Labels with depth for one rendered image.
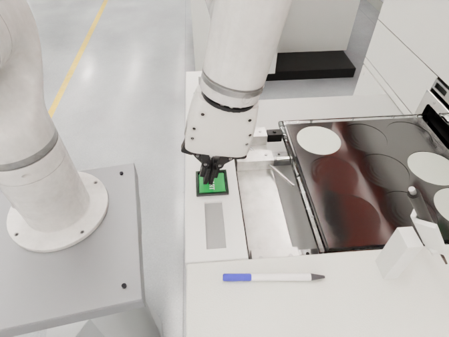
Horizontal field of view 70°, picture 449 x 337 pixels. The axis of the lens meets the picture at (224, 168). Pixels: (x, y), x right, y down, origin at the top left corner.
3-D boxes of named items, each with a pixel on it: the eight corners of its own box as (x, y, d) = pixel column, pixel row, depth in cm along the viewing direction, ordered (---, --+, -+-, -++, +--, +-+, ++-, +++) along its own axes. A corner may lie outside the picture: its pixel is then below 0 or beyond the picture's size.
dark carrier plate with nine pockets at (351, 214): (419, 118, 82) (421, 117, 81) (516, 236, 58) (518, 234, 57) (285, 126, 80) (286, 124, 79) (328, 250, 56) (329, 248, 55)
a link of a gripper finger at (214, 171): (233, 146, 54) (224, 173, 58) (214, 144, 53) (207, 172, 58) (235, 159, 52) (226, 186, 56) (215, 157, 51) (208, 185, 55)
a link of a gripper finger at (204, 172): (213, 144, 53) (206, 172, 58) (194, 142, 52) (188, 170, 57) (214, 157, 51) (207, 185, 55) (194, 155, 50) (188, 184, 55)
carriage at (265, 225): (262, 142, 82) (263, 134, 80) (296, 280, 57) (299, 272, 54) (231, 144, 81) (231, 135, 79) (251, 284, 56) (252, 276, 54)
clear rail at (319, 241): (282, 124, 81) (283, 119, 80) (328, 261, 55) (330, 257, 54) (276, 124, 81) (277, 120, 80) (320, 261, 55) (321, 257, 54)
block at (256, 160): (270, 158, 74) (271, 148, 72) (272, 169, 71) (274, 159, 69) (234, 160, 73) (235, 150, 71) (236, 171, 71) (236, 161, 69)
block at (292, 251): (294, 254, 57) (297, 245, 55) (299, 272, 54) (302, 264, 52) (249, 257, 56) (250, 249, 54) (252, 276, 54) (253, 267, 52)
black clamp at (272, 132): (279, 136, 79) (280, 127, 77) (281, 141, 77) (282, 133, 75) (265, 136, 79) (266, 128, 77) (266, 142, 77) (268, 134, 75)
